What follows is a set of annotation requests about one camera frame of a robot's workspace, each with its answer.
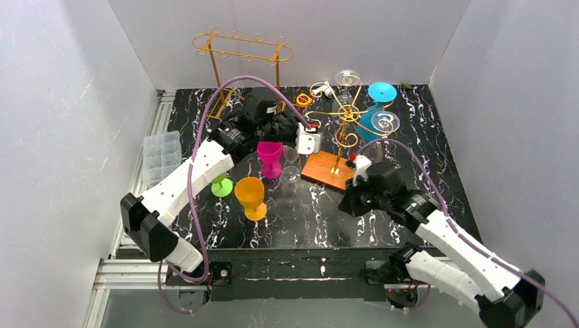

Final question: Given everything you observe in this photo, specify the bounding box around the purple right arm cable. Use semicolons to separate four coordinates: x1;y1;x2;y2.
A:
359;137;579;328

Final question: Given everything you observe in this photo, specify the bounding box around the orange plastic wine glass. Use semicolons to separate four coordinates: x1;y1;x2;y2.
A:
234;177;267;221

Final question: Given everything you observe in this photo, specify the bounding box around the yellow tape measure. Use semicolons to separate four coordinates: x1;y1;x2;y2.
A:
296;93;313;109

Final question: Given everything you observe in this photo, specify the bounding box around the gold rectangular hanging rack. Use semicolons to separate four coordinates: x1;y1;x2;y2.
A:
165;22;304;123

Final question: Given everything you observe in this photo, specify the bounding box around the blue plastic wine glass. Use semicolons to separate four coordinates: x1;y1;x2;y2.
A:
356;82;401;141

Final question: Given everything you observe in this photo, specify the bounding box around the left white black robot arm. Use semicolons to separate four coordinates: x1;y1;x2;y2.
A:
120;90;315;283

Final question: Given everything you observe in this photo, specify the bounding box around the white pipe fitting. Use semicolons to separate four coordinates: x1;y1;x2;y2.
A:
309;81;335;98

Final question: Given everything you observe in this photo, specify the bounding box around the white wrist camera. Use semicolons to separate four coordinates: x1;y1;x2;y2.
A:
346;153;373;186
295;123;322;155

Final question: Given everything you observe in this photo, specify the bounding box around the clear plastic screw box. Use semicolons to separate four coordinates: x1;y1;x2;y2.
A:
142;131;182;189

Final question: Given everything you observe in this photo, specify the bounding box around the green plastic wine glass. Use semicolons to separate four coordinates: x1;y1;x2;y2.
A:
211;173;234;197

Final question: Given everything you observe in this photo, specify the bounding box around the clear wine glass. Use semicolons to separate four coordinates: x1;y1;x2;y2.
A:
282;145;301;183
356;109;401;162
332;69;361;113

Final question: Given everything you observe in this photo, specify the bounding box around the magenta plastic wine glass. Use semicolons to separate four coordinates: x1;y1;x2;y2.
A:
257;141;283;179

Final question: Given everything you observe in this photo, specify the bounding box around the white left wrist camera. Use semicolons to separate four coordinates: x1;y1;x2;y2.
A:
295;123;322;155

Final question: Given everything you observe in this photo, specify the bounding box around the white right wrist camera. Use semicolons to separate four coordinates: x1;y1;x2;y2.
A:
346;153;373;186

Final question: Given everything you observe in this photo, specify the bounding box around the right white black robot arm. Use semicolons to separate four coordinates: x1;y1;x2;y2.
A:
338;155;544;327

